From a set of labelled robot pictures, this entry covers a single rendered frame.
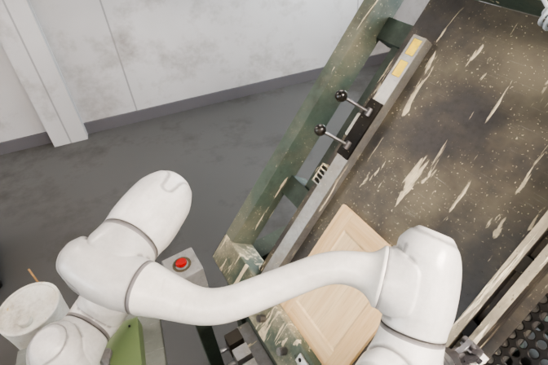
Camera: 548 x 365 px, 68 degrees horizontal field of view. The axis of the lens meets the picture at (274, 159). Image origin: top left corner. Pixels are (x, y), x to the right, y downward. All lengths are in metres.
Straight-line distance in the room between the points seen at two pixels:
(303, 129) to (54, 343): 0.99
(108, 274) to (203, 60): 3.42
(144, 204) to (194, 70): 3.30
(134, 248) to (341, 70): 0.92
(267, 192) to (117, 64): 2.75
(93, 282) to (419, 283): 0.55
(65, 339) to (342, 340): 0.77
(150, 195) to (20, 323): 1.62
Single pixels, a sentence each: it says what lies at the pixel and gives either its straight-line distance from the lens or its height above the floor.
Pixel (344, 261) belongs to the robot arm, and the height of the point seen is 1.57.
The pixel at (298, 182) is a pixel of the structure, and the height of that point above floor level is 1.11.
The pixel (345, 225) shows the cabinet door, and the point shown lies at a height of 1.17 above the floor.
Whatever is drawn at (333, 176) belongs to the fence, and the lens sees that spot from 1.30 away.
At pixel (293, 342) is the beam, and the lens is 1.37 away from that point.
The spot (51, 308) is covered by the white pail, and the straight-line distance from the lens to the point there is 2.42.
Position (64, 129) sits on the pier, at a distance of 4.20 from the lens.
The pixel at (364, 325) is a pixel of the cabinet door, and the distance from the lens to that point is 1.24.
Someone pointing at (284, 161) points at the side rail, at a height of 1.19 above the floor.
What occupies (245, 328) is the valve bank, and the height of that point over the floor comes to 0.74.
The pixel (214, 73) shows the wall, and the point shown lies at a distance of 4.16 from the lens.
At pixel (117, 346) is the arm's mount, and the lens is 1.59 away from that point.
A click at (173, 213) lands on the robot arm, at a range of 0.89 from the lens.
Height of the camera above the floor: 2.12
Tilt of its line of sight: 39 degrees down
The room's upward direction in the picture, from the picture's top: 5 degrees counter-clockwise
